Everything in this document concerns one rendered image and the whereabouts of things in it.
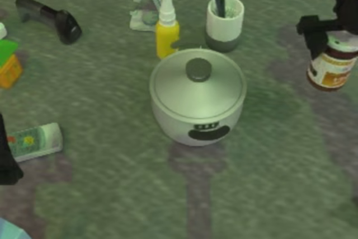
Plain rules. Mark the white and grey pen cup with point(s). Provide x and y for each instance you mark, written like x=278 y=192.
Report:
x=223 y=32

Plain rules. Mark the brown supplement jar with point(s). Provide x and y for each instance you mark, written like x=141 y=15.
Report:
x=330 y=66

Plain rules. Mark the yellow spray bottle white cap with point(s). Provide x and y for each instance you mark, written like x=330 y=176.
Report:
x=167 y=37

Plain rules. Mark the black barcode scanner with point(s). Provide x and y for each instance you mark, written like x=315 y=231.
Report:
x=56 y=22

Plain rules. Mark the dark short pen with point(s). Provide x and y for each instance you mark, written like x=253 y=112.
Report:
x=222 y=5

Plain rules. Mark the green and white remote control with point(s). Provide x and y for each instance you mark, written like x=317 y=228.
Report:
x=35 y=142

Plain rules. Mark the silver pot lid black knob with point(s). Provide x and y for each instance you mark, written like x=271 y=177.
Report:
x=197 y=85

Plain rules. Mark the orange box green lid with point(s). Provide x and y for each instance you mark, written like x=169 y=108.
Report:
x=8 y=65

